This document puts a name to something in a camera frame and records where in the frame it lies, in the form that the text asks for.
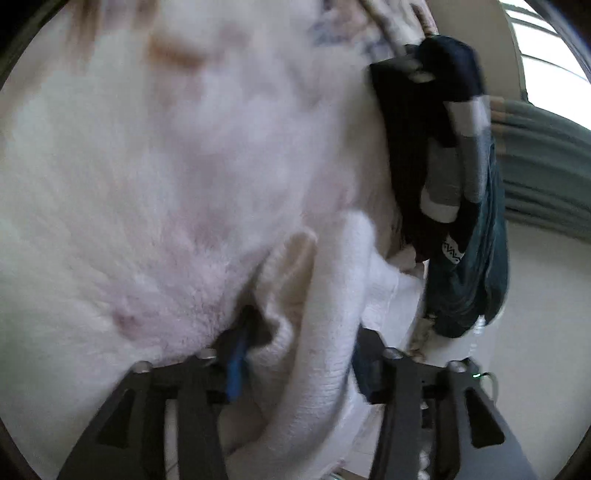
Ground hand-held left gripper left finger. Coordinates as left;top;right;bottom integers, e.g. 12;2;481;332
58;318;259;480

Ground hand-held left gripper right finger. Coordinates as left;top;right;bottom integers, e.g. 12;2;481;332
353;328;536;480

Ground white fluffy towel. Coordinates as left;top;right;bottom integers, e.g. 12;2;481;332
0;0;428;480

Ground folded striped dark clothes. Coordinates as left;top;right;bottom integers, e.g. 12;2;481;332
369;36;497;273

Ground teal plush blanket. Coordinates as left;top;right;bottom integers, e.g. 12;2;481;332
425;141;511;340

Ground grey-green striped curtain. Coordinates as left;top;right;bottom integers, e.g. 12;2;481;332
489;98;591;228

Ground floral bedsheet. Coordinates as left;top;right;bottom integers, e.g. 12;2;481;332
305;0;439;54

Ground barred window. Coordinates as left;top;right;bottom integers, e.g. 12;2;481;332
505;0;591;112

